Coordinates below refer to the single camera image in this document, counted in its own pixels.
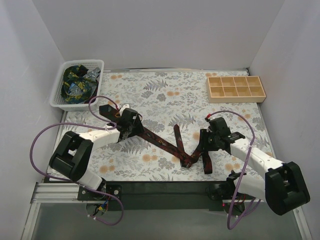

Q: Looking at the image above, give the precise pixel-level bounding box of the white plastic basket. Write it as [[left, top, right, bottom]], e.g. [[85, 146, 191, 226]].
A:
[[49, 59, 104, 112]]

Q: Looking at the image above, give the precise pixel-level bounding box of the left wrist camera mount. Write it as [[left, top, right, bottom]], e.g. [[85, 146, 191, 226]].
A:
[[119, 104, 130, 115]]

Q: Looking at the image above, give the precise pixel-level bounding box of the silver blue patterned tie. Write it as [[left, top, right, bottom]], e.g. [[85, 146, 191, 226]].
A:
[[63, 68, 101, 103]]

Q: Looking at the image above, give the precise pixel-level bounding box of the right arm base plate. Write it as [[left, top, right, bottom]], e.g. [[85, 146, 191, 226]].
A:
[[205, 183, 236, 200]]

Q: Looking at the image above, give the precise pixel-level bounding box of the wooden compartment box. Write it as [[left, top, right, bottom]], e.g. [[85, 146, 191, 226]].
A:
[[206, 76, 266, 104]]

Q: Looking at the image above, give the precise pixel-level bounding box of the aluminium frame rail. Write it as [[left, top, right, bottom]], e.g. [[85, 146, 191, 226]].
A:
[[22, 181, 312, 240]]

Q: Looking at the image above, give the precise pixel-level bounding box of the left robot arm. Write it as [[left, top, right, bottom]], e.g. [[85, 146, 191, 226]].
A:
[[49, 105, 143, 200]]

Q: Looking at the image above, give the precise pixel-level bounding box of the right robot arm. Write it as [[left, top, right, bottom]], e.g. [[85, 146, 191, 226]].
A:
[[200, 117, 311, 216]]

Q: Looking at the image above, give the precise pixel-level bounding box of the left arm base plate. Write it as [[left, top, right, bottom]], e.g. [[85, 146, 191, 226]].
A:
[[77, 184, 122, 201]]

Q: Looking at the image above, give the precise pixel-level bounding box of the purple cable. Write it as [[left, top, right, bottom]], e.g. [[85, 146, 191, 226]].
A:
[[205, 110, 261, 230], [29, 95, 125, 226]]

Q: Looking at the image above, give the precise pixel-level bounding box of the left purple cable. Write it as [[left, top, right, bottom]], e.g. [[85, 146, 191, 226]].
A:
[[29, 95, 125, 226]]

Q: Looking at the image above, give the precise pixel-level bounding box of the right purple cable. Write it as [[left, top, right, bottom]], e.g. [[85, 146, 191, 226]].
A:
[[205, 110, 261, 230]]

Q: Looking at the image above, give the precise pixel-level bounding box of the dark red patterned tie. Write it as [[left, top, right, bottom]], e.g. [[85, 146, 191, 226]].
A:
[[99, 104, 213, 174]]

